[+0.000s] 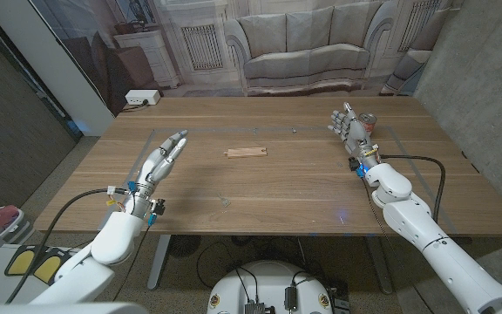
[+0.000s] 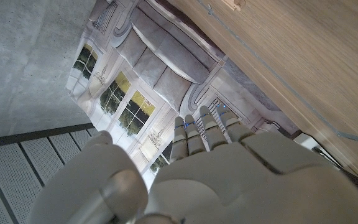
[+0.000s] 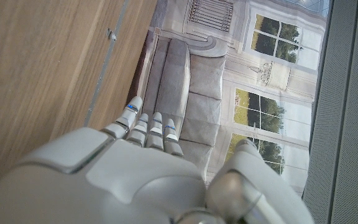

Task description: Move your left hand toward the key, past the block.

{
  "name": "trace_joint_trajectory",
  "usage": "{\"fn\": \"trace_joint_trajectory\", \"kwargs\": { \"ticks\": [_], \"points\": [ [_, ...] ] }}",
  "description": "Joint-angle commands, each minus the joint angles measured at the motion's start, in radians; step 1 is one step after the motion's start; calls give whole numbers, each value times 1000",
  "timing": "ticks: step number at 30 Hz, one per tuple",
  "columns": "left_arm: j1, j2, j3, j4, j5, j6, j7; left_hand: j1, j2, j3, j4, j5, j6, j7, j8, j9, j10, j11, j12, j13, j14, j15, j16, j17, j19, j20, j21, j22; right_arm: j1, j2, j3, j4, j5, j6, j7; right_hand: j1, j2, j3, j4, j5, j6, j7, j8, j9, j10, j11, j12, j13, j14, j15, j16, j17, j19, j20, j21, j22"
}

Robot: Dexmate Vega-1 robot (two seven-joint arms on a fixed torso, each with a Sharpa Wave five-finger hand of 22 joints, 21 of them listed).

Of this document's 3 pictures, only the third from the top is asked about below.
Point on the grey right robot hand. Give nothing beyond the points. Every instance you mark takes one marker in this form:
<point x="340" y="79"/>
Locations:
<point x="120" y="186"/>

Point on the long grey tape strip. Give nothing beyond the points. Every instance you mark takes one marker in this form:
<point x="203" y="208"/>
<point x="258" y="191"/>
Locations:
<point x="102" y="74"/>

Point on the printed living room backdrop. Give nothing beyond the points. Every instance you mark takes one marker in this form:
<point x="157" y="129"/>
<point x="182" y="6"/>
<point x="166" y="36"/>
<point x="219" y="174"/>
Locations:
<point x="244" y="77"/>

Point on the small metal key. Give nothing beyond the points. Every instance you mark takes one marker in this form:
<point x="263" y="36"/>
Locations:
<point x="111" y="35"/>

